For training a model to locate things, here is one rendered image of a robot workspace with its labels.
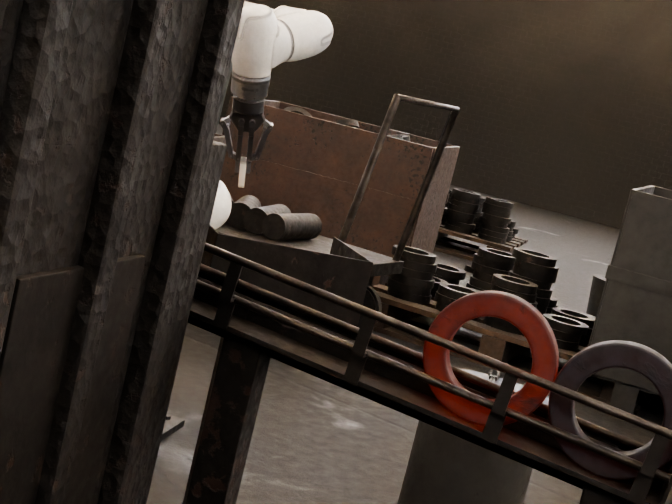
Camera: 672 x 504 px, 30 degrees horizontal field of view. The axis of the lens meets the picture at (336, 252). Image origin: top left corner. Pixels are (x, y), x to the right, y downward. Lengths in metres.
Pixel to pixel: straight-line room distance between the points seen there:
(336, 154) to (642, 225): 1.74
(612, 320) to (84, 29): 3.62
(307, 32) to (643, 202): 2.06
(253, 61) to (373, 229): 3.05
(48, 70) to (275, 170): 4.76
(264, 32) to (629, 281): 2.26
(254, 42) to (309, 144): 3.07
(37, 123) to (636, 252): 3.68
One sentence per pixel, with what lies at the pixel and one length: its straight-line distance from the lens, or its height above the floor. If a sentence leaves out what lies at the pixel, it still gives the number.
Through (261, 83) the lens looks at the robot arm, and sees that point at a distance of 2.92.
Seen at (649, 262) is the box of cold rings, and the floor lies 0.58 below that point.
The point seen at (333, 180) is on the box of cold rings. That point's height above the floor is 0.48.
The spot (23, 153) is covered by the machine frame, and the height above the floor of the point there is 0.87.
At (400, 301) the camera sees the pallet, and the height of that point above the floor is 0.14.
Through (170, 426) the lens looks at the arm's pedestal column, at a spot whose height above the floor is 0.02.
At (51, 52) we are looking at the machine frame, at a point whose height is 0.96.
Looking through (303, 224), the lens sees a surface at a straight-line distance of 4.75.
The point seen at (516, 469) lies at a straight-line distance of 2.62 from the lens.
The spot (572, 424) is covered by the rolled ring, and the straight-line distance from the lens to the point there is 1.74.
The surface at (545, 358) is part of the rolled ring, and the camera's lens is 1.73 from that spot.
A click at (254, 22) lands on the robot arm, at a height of 1.06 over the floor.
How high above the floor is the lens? 1.02
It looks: 8 degrees down
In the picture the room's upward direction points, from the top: 14 degrees clockwise
